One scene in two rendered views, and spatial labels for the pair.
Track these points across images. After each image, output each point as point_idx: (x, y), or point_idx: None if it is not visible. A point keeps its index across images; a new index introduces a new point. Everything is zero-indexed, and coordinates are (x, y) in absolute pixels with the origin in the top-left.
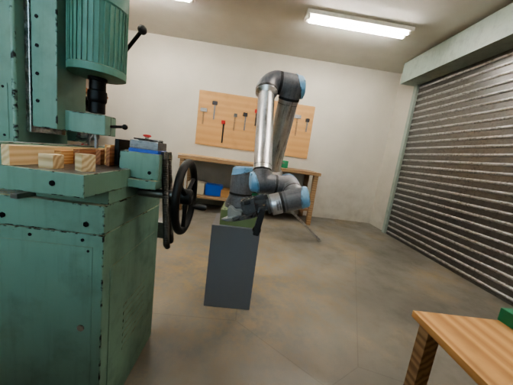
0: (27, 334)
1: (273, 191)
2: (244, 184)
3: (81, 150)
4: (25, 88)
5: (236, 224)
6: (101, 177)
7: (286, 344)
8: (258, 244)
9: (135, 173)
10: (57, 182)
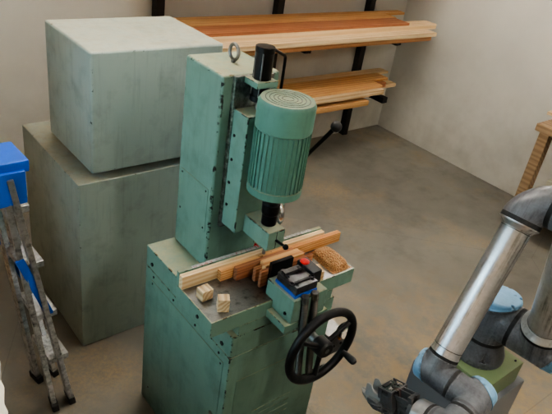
0: (186, 390)
1: (440, 394)
2: (484, 327)
3: (239, 269)
4: (220, 191)
5: None
6: (230, 319)
7: None
8: None
9: (275, 306)
10: (200, 317)
